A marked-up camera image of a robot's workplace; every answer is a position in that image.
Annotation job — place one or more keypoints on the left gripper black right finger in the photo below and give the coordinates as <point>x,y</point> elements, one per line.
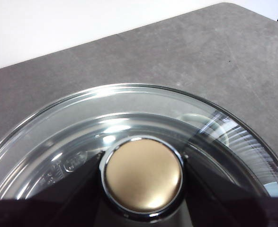
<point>224,203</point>

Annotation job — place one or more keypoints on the pale green electric steamer pot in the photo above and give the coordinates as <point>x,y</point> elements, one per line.
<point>195,117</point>

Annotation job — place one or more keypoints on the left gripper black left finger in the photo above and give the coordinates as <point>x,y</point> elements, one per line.
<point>58,212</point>

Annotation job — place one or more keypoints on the glass lid with green knob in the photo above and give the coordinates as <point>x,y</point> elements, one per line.
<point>143,175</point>

